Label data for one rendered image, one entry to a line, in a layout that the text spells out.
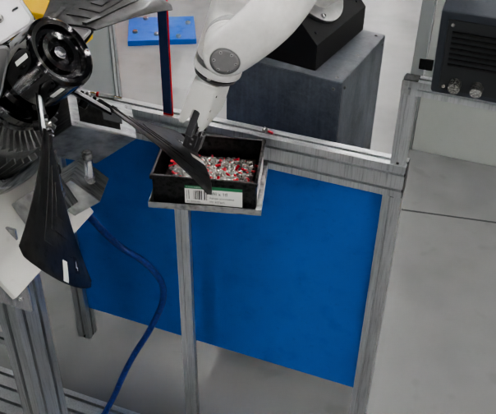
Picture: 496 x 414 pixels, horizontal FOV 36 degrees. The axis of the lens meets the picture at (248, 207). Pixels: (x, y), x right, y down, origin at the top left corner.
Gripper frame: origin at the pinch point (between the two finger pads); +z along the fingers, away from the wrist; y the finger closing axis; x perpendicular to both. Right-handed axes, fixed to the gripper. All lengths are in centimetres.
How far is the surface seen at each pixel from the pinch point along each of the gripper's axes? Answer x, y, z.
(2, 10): -31.8, 15.5, -17.9
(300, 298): 32, -29, 53
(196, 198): 3.2, -4.5, 16.8
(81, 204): -13.4, 12.6, 15.9
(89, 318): -21, -29, 102
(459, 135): 63, -172, 72
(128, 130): -12.9, -0.6, 5.6
